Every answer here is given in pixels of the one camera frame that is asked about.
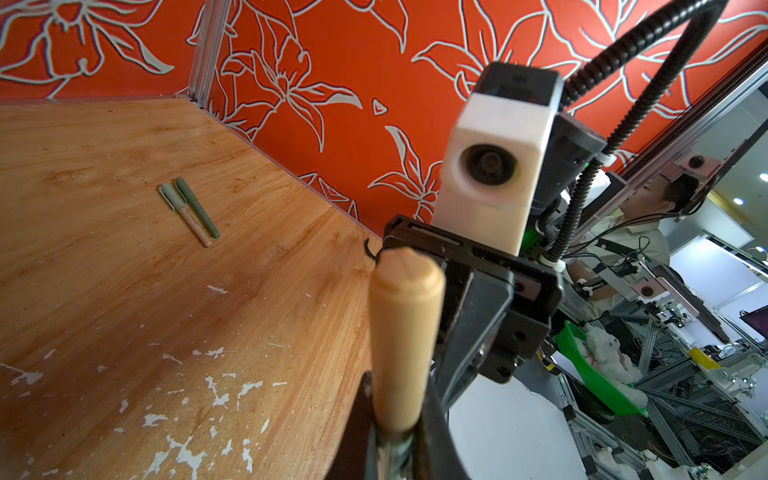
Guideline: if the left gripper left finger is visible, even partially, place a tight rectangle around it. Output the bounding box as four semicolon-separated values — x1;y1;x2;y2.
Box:
325;371;378;480

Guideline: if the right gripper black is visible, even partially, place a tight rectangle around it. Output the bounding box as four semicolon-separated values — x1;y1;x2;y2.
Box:
382;215;563;410

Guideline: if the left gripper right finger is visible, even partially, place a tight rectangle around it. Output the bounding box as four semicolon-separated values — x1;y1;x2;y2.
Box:
412;377;469;480

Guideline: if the beige pen cap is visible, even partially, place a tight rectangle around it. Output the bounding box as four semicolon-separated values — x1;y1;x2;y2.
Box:
369;247;446;434

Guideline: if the light green pen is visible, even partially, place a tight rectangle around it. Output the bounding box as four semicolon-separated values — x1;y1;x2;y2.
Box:
376;428;413;480

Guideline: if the white plush toy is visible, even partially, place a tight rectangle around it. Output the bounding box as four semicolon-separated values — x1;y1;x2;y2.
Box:
585;326;648;409

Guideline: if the green plastic basket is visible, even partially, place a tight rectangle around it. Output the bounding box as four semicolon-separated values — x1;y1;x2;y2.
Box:
556;321;649;418

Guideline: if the seated person outside cell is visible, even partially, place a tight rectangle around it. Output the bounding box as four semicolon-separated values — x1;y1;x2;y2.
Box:
574;174;699;267

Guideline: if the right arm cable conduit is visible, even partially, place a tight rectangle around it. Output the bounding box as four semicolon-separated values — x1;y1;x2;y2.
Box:
542;0;730;265

